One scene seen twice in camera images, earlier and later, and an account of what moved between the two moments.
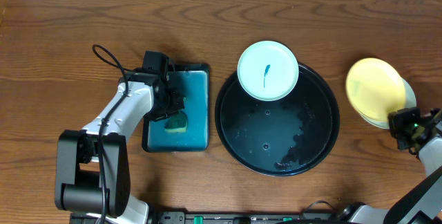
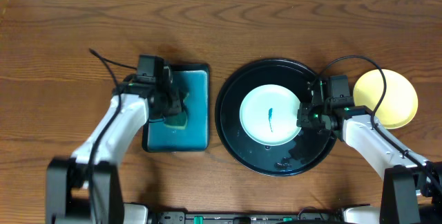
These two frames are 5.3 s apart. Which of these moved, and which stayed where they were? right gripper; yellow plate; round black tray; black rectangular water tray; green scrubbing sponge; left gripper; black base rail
Moved: green scrubbing sponge; right gripper; yellow plate
Stayed: round black tray; black base rail; left gripper; black rectangular water tray
